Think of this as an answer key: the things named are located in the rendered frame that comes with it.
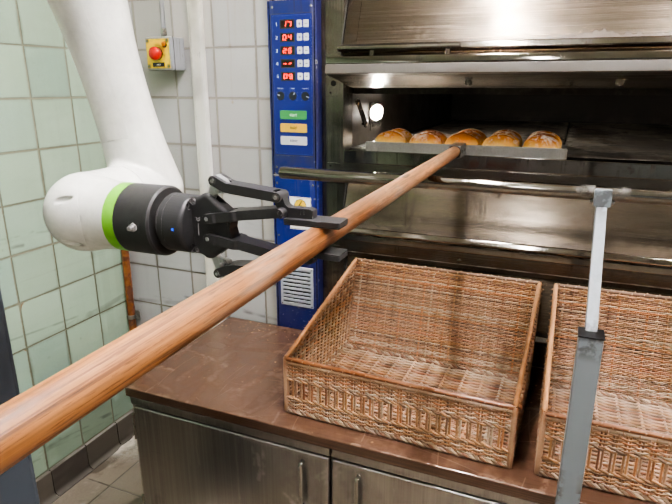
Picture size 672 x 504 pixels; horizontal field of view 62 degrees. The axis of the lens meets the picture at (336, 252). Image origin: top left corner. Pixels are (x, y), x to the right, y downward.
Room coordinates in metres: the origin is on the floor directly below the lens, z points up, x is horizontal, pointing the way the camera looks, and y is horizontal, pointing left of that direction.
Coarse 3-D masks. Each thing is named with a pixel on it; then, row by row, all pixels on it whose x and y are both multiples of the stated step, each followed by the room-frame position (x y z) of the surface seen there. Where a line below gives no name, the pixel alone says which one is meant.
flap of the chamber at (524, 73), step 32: (352, 64) 1.53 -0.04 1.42; (384, 64) 1.50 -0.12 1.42; (416, 64) 1.46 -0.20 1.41; (448, 64) 1.43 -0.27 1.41; (480, 64) 1.40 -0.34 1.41; (512, 64) 1.37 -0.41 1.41; (544, 64) 1.35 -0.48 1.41; (576, 64) 1.32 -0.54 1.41; (608, 64) 1.30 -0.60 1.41; (640, 64) 1.27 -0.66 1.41
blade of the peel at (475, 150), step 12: (372, 144) 1.65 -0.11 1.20; (384, 144) 1.64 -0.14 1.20; (396, 144) 1.62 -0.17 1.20; (408, 144) 1.61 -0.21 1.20; (420, 144) 1.60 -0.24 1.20; (432, 144) 1.59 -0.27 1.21; (444, 144) 1.57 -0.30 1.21; (504, 156) 1.51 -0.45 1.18; (516, 156) 1.50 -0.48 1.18; (528, 156) 1.49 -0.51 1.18; (540, 156) 1.48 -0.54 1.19; (552, 156) 1.47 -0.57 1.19; (564, 156) 1.46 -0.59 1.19
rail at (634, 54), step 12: (336, 60) 1.55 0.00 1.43; (348, 60) 1.54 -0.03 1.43; (360, 60) 1.52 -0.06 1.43; (372, 60) 1.51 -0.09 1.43; (384, 60) 1.50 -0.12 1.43; (396, 60) 1.49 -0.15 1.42; (408, 60) 1.47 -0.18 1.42; (420, 60) 1.46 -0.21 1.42; (432, 60) 1.45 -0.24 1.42; (444, 60) 1.44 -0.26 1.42; (456, 60) 1.43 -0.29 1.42; (468, 60) 1.42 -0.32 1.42; (480, 60) 1.40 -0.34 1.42; (492, 60) 1.39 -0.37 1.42; (504, 60) 1.38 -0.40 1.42; (516, 60) 1.37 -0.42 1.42; (528, 60) 1.36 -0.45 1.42; (540, 60) 1.35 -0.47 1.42; (552, 60) 1.34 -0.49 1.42; (564, 60) 1.33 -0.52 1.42; (576, 60) 1.33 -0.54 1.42; (588, 60) 1.32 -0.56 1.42
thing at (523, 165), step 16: (352, 160) 1.68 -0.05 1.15; (368, 160) 1.66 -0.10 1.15; (384, 160) 1.64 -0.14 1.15; (400, 160) 1.63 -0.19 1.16; (416, 160) 1.61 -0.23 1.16; (464, 160) 1.56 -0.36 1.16; (480, 160) 1.54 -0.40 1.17; (496, 160) 1.52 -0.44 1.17; (512, 160) 1.51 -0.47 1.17; (528, 160) 1.49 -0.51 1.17; (544, 160) 1.48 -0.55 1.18; (560, 160) 1.46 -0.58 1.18; (576, 160) 1.45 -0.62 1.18; (592, 160) 1.44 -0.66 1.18; (608, 160) 1.44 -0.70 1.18; (624, 160) 1.44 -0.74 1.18; (592, 176) 1.43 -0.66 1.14; (608, 176) 1.42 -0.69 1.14; (624, 176) 1.40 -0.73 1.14; (640, 176) 1.39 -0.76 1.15; (656, 176) 1.37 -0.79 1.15
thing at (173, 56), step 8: (152, 40) 1.86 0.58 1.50; (160, 40) 1.85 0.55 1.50; (168, 40) 1.84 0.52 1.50; (176, 40) 1.87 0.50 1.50; (160, 48) 1.85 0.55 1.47; (168, 48) 1.84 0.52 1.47; (176, 48) 1.87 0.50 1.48; (168, 56) 1.84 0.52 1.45; (176, 56) 1.86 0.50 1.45; (184, 56) 1.90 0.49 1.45; (152, 64) 1.87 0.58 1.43; (160, 64) 1.86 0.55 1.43; (168, 64) 1.84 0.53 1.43; (176, 64) 1.86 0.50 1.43; (184, 64) 1.90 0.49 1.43
